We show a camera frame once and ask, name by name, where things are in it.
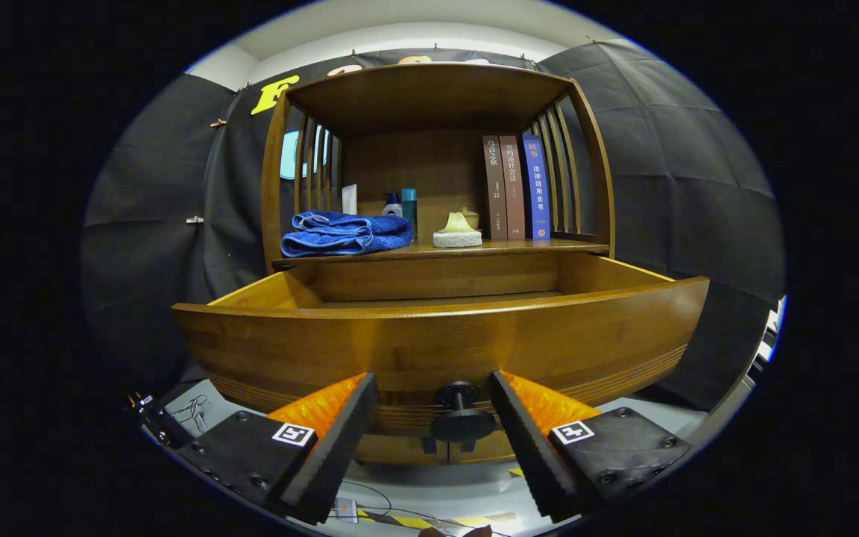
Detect wooden cabinet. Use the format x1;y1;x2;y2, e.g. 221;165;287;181
262;62;617;467

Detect dark brown book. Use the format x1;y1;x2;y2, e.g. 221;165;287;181
482;135;509;241

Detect white paper object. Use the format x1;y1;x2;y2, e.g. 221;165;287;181
754;295;788;381

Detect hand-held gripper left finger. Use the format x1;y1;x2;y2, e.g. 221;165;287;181
176;373;378;525

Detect black backdrop cloth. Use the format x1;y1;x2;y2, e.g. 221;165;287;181
79;37;784;418

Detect wooden drawer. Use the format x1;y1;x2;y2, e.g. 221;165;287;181
172;254;710;445

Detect yellow and black floor tape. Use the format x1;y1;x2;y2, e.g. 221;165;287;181
355;509;520;532

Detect wooden cabinet door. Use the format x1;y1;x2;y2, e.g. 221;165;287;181
448;435;517;465
355;435;445;467

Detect blue folded towel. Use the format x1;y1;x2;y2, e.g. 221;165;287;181
280;210;413;258

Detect blue book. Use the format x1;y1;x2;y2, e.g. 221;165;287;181
520;134;552;240

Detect floor cables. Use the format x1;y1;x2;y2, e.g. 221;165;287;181
172;395;475;532

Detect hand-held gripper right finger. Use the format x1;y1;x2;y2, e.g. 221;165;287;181
491;371;693;523

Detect black device with wires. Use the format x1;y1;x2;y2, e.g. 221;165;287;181
128;394;180;448

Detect wooden countertop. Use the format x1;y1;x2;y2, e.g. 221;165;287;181
273;237;611;271

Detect reddish brown book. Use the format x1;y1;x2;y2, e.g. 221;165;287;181
499;135;526;240

